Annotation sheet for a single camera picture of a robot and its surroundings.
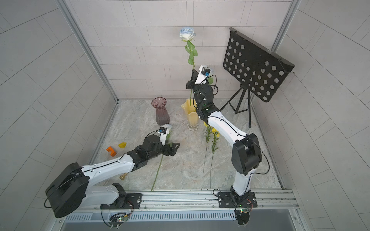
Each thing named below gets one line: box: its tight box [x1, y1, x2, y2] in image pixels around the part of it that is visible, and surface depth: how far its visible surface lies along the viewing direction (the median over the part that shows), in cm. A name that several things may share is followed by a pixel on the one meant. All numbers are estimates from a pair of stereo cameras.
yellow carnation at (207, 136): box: [202, 121, 212, 175], surface depth 95 cm
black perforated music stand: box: [219, 27, 296, 129], surface depth 76 cm
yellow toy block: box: [118, 142, 127, 149], surface depth 91 cm
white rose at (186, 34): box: [179, 26, 199, 106], surface depth 64 cm
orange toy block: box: [105, 146, 117, 157], surface depth 88 cm
